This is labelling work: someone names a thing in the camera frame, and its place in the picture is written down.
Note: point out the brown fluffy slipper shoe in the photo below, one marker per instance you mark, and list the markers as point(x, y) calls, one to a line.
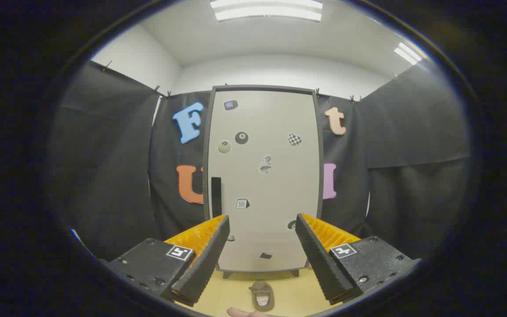
point(261, 290)

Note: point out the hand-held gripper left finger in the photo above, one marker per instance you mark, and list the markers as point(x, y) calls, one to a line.
point(209, 259)

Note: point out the long ceiling light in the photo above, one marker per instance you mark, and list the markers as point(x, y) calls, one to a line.
point(266, 9)

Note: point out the grey shoe cabinet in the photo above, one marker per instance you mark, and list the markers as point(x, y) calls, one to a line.
point(262, 87)

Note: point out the small ceiling light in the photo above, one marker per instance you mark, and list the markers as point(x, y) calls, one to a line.
point(407, 53)

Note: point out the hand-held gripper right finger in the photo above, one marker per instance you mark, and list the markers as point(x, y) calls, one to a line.
point(317, 259)

